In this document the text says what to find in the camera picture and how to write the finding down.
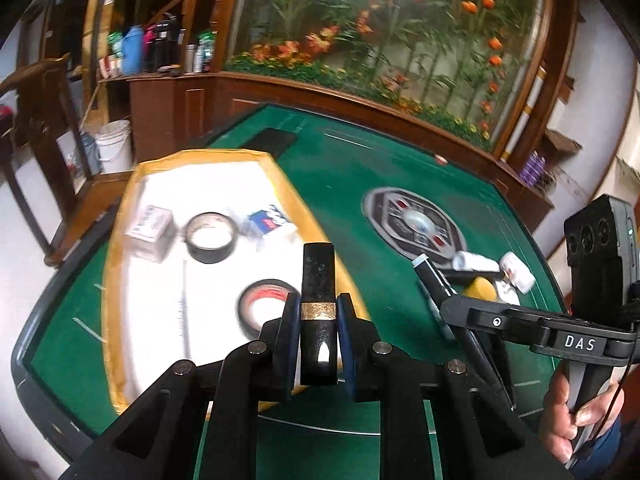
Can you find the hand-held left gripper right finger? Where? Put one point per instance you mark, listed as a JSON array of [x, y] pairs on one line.
[[346, 345]]

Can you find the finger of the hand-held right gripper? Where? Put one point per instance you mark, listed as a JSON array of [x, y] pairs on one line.
[[480, 317]]

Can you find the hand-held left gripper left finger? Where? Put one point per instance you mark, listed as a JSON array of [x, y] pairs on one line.
[[289, 345]]

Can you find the yellow ball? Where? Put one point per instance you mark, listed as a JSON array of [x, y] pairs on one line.
[[480, 290]]

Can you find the white power adapter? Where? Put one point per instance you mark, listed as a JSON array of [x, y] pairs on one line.
[[505, 292]]

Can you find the black tape roll red core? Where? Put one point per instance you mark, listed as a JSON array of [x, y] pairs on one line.
[[246, 310]]

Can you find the white bottle green label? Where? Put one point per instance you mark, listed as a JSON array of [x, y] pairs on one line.
[[472, 261]]

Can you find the white bottle red print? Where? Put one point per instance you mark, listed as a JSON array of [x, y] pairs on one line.
[[517, 272]]

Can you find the black tube gold band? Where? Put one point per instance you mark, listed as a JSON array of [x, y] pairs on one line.
[[317, 280]]

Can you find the blue and white small box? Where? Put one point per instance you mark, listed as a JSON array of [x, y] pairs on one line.
[[267, 220]]

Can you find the yellow-rimmed white tray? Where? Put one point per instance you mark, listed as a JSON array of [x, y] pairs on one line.
[[160, 285]]

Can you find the white pink-edged medicine box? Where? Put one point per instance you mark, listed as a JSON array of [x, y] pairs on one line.
[[150, 230]]

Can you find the person's right forearm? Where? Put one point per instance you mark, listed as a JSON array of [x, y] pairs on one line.
[[605, 452]]

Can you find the person's right hand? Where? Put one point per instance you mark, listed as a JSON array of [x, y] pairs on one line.
[[555, 420]]

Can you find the purple bottle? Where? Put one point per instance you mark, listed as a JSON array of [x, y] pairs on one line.
[[538, 170], [526, 170]]

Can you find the octagonal table dice panel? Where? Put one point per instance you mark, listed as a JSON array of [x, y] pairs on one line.
[[415, 225]]

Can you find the white pole gold bands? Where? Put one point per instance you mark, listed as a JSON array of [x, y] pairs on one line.
[[525, 110]]

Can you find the black rectangular pad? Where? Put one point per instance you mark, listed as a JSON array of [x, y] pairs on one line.
[[276, 141]]

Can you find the wooden display cabinet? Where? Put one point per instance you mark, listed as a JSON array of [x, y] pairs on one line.
[[200, 105]]

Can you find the white plastic bucket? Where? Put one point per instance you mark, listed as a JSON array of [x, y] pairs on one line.
[[114, 147]]

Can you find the framed picture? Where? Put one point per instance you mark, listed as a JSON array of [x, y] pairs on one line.
[[72, 160]]

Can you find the glass panel with artificial flowers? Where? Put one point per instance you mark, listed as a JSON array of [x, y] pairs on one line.
[[400, 35]]

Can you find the steel cup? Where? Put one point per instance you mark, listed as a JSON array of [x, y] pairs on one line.
[[190, 59]]

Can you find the green bottle pack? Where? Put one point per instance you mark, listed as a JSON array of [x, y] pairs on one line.
[[207, 52]]

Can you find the black thermos jug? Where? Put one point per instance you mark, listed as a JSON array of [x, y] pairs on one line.
[[166, 45]]

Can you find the blue thermos jug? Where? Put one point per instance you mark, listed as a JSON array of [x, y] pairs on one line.
[[133, 52]]

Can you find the dark wooden chair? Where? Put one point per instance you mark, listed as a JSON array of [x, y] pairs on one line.
[[45, 110]]

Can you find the green packet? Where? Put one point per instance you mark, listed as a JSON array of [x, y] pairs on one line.
[[115, 45]]

